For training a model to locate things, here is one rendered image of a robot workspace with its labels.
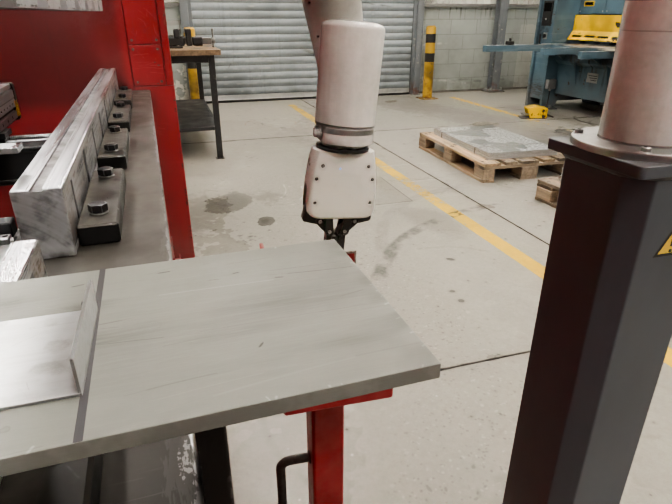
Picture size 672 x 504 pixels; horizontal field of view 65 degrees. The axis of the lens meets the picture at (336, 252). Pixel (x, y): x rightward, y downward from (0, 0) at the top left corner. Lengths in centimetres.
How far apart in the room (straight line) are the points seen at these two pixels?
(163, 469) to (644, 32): 71
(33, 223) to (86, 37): 173
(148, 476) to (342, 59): 52
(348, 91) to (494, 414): 134
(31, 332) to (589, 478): 89
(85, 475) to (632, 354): 75
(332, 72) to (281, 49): 736
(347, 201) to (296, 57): 740
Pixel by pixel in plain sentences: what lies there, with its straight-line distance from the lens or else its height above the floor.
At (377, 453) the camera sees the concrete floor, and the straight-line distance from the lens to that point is 165.
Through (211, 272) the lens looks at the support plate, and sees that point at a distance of 39.
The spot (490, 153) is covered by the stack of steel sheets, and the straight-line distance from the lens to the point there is 427.
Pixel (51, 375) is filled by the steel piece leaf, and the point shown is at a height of 100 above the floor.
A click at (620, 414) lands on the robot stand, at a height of 59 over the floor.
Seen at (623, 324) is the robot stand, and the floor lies 77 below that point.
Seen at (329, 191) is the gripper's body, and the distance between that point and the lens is 75.
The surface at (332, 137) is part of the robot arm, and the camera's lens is 72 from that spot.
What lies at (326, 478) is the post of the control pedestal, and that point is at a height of 45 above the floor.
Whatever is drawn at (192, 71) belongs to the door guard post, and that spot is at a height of 49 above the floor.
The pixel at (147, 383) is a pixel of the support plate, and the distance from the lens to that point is 29.
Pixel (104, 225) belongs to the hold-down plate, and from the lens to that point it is 80.
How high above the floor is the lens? 117
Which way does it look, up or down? 24 degrees down
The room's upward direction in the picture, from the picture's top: straight up
